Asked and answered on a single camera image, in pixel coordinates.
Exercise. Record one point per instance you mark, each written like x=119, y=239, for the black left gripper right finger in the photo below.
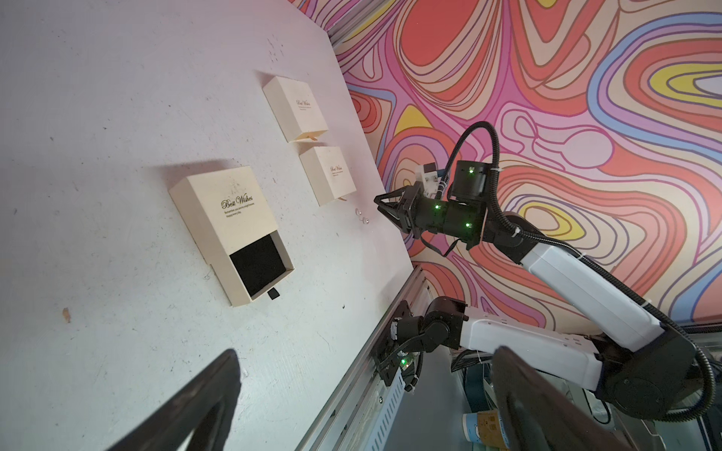
x=536, y=416

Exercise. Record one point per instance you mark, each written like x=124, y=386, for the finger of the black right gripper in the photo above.
x=400, y=200
x=400, y=218

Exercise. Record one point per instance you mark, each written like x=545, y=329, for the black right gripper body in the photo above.
x=462, y=216

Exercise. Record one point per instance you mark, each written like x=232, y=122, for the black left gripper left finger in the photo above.
x=198, y=417

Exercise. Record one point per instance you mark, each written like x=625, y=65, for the cream drawer jewelry box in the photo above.
x=295, y=108

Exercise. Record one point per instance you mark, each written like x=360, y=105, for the small cream jewelry box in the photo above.
x=235, y=230

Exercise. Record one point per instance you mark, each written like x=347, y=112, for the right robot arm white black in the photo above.
x=641, y=361

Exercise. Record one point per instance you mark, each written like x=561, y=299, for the paper cup under table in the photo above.
x=486, y=429

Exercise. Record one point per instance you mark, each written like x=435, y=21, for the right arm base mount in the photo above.
x=399, y=350

